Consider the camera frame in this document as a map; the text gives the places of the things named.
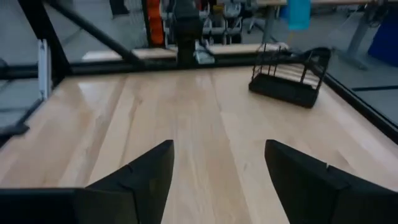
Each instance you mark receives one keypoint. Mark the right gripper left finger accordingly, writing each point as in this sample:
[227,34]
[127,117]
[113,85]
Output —
[140,193]

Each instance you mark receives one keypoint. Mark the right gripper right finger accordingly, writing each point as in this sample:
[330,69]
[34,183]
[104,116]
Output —
[311,193]

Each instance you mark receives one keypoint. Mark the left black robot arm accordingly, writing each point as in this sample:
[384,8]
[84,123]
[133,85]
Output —
[186,31]

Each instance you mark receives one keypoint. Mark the wooden office desk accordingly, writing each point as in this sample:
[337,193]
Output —
[357,34]

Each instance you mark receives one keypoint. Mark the large blue bin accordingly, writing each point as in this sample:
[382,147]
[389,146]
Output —
[385,43]

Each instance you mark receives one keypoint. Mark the orange storage bin rack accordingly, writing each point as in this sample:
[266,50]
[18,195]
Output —
[155,25]

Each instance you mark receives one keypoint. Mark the small blue container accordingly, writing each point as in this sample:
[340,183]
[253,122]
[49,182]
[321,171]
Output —
[299,15]

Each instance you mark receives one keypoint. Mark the black table frame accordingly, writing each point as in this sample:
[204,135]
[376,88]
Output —
[93,67]

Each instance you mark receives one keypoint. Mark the white arm base mount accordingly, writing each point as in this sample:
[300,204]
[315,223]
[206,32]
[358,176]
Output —
[203,56]

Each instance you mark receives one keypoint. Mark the silver aluminium bracket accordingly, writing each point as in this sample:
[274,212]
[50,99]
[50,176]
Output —
[44,68]

